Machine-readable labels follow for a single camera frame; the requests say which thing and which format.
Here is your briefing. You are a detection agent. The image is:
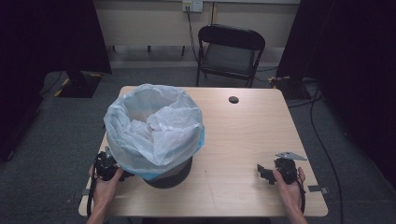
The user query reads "black wall socket cable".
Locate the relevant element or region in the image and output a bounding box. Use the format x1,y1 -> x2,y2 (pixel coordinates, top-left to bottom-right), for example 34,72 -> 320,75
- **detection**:
185,7 -> 201,64

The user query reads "long black floor cable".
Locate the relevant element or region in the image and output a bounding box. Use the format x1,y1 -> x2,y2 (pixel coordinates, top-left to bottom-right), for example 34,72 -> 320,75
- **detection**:
309,88 -> 345,224

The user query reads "white wall socket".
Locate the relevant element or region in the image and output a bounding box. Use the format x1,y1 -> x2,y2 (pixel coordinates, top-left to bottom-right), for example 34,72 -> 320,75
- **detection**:
181,0 -> 205,14

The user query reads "black curtain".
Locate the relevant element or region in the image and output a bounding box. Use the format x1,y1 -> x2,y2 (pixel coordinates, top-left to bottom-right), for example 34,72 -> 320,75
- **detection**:
276,0 -> 396,189
0,0 -> 113,163

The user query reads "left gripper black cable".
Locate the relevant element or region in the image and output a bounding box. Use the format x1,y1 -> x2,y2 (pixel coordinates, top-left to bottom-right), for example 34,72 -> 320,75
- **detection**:
86,174 -> 98,218

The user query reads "trash bin with white bag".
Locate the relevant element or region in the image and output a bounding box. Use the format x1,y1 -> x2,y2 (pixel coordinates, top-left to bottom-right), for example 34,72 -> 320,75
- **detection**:
103,83 -> 205,181

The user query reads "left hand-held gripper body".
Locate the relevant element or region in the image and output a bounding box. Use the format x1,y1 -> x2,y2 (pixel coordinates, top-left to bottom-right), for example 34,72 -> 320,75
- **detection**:
93,146 -> 121,182

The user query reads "person's right hand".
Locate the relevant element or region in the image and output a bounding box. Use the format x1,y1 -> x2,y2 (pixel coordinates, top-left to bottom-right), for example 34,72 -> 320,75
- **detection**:
273,166 -> 307,213

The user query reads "person's left hand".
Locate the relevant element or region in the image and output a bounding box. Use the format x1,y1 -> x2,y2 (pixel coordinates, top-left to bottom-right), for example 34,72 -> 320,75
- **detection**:
88,164 -> 125,209

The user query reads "dark grey trash bin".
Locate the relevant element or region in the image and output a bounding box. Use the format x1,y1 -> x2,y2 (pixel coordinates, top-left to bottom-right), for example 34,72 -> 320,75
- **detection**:
142,156 -> 193,189

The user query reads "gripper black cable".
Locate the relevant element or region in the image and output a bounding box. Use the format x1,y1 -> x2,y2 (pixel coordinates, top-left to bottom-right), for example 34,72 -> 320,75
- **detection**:
296,178 -> 307,215
86,174 -> 98,218

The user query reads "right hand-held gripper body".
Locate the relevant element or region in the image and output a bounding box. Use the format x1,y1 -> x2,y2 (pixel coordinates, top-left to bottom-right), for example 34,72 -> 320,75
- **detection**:
274,151 -> 308,186

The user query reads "black folding chair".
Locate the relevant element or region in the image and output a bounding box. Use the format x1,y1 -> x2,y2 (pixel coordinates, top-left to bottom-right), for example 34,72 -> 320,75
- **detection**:
195,23 -> 267,89

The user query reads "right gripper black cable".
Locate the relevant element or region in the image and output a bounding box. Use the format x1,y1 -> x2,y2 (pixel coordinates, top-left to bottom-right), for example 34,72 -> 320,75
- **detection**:
296,178 -> 307,215

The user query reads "black stand base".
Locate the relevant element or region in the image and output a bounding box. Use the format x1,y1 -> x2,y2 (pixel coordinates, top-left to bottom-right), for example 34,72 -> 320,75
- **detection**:
268,74 -> 314,101
54,70 -> 104,99

